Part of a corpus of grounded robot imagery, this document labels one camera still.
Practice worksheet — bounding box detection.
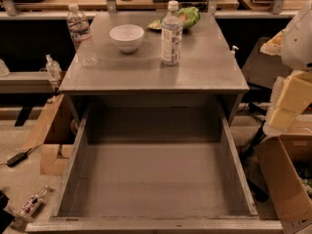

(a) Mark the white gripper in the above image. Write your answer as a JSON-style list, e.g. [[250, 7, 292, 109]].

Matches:
[[263, 71, 312, 136]]

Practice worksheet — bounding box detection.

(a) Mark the clear bottle with white label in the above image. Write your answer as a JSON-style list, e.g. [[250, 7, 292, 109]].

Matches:
[[161, 0, 183, 65]]

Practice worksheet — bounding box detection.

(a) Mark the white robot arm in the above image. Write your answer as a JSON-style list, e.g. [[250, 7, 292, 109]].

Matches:
[[260, 1, 312, 137]]

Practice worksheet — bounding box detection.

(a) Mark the white pump dispenser top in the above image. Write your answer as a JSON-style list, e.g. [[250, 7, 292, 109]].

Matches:
[[230, 45, 239, 57]]

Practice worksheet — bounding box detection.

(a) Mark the open grey top drawer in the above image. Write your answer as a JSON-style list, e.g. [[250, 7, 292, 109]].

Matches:
[[26, 106, 283, 234]]

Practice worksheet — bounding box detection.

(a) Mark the clear bottle with red label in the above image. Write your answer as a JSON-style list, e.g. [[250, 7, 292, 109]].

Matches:
[[66, 4, 98, 67]]

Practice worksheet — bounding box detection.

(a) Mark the small pump bottle on left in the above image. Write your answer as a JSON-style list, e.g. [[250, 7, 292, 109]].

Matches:
[[46, 55, 61, 80]]

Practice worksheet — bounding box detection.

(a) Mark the empty bottle on floor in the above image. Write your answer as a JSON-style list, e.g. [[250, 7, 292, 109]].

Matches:
[[13, 185, 54, 228]]

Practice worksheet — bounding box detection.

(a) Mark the black folding chair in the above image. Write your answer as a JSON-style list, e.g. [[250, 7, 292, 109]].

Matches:
[[240, 36, 293, 203]]

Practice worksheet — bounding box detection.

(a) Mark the cardboard box on right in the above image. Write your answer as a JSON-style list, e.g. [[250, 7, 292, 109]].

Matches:
[[254, 121, 312, 234]]

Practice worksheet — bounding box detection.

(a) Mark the cardboard box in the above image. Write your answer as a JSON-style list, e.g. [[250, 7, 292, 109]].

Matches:
[[22, 95, 75, 176], [254, 121, 312, 234]]

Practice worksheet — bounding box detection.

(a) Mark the green chip bag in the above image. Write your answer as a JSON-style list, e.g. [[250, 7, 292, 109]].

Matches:
[[147, 7, 200, 30]]

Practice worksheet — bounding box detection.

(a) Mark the grey cabinet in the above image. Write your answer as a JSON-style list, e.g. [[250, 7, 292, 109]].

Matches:
[[59, 11, 249, 119]]

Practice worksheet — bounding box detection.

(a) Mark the white ceramic bowl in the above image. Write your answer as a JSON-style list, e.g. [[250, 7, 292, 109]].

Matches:
[[109, 24, 144, 53]]

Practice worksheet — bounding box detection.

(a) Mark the cardboard box on left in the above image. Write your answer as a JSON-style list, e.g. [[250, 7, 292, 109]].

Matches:
[[22, 95, 75, 176]]

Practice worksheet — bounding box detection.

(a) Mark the black power adapter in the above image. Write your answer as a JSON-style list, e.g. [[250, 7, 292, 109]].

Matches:
[[6, 146, 37, 168]]

